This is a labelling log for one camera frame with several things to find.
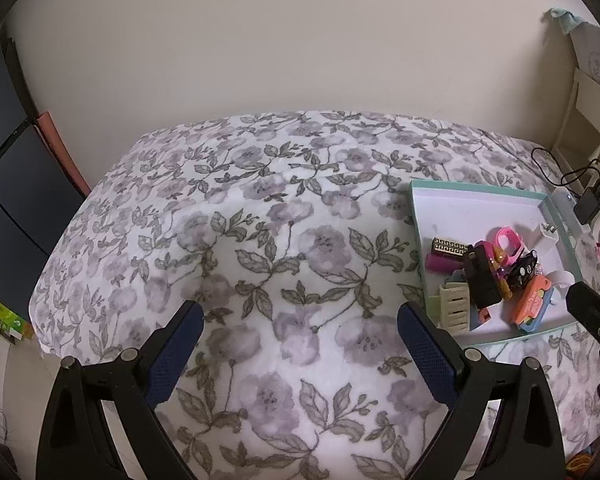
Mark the gold patterned lighter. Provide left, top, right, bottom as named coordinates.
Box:
left=431, top=236, right=470, bottom=257

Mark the magenta lighter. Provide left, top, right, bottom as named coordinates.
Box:
left=426, top=252, right=465, bottom=273

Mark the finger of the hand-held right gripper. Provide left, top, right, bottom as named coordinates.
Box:
left=566, top=282, right=600, bottom=356

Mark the red-brown board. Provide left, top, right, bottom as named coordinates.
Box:
left=36, top=112, right=92, bottom=198

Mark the black charger plug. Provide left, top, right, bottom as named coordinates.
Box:
left=462, top=241, right=502, bottom=309

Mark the white charger plug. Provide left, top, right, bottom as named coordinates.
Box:
left=530, top=222, right=562, bottom=248

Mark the black power adapter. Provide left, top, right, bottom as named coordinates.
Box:
left=574, top=189, right=600, bottom=225

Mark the cream hair clip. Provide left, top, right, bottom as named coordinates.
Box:
left=428, top=280, right=473, bottom=332

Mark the black cable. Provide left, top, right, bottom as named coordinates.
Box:
left=531, top=146, right=600, bottom=196

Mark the cream wooden shelf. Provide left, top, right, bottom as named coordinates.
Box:
left=550, top=67, right=600, bottom=196

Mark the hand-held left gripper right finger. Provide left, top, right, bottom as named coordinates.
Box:
left=397, top=302, right=566, bottom=480

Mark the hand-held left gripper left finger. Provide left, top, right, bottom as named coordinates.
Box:
left=36, top=300, right=205, bottom=480

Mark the floral blanket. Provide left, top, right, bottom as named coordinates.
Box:
left=30, top=110, right=600, bottom=480

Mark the white device with blue light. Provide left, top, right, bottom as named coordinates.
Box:
left=552, top=189, right=581, bottom=221

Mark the black toy car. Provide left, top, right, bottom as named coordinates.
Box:
left=505, top=252, right=540, bottom=291

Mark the teal box lid tray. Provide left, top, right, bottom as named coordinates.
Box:
left=410, top=179, right=586, bottom=348

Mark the dark cabinet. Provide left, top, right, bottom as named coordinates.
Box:
left=0, top=35, right=88, bottom=321

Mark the teal cloth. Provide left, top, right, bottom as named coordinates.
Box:
left=545, top=7, right=588, bottom=36

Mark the pink toy watch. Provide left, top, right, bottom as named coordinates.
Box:
left=482, top=227, right=528, bottom=281

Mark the green cardboard box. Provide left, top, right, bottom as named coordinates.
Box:
left=0, top=287, right=36, bottom=346

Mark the orange and blue toy case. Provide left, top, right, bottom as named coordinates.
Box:
left=511, top=274, right=556, bottom=335

